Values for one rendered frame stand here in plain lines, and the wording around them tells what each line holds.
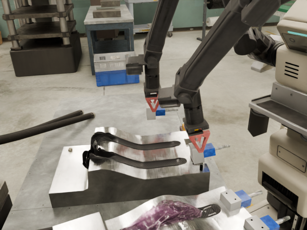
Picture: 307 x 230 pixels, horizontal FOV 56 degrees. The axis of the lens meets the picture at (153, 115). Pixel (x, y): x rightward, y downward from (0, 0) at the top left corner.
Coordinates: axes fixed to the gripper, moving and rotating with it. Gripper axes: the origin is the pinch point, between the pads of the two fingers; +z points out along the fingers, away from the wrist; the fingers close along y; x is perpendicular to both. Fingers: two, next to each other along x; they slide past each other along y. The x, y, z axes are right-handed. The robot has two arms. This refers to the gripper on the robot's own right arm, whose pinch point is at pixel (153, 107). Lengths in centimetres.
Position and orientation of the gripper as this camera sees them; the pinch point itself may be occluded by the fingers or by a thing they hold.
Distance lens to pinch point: 118.7
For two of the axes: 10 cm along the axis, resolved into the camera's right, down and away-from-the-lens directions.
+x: 9.9, -0.7, 0.8
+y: 1.0, 4.6, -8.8
